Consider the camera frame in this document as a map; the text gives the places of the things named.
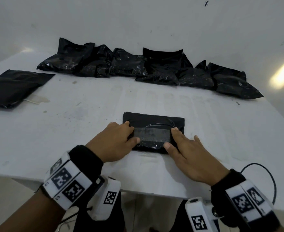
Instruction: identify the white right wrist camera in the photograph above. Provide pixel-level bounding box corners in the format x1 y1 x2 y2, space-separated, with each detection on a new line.
185 197 220 232

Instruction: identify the taped parcel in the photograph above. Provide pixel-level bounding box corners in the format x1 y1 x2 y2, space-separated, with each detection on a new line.
122 112 185 154
0 69 55 109

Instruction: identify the black wristband with markers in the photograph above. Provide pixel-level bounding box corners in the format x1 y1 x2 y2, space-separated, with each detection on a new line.
39 145 105 211
211 169 281 232

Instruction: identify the person's left hand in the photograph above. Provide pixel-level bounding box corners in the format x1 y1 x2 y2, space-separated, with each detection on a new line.
85 121 141 164

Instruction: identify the black camera cable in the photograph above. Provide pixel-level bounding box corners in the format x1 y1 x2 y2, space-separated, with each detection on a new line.
58 206 93 227
240 163 277 206

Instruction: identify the black left camera cable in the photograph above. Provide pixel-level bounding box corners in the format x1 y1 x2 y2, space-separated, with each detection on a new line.
58 206 93 227

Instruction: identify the black left wristband with markers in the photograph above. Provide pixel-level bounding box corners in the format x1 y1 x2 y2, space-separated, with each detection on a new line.
39 145 105 211

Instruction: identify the black right wristband with markers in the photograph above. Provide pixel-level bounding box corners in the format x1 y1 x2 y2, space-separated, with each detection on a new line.
211 169 281 232

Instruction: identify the black right camera cable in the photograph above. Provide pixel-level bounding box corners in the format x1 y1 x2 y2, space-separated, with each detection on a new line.
240 163 277 206

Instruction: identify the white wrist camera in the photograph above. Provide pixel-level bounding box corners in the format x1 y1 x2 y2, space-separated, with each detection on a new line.
185 197 220 232
87 176 121 221

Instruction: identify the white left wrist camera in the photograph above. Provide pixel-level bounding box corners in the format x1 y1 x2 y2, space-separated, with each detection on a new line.
87 176 121 221

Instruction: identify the person's right hand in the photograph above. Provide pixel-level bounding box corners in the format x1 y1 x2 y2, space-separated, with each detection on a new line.
163 127 230 187

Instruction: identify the clear tape strip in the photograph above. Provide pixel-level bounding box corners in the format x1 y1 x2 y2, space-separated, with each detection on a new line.
132 127 175 145

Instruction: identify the row of black plastic packets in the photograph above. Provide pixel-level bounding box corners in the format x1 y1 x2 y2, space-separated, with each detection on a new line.
36 37 264 99

